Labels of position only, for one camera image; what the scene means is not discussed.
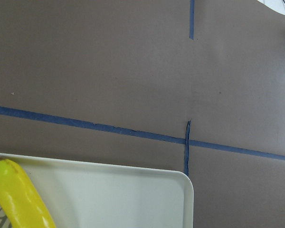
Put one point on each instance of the white bear tray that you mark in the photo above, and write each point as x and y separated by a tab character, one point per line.
94	195

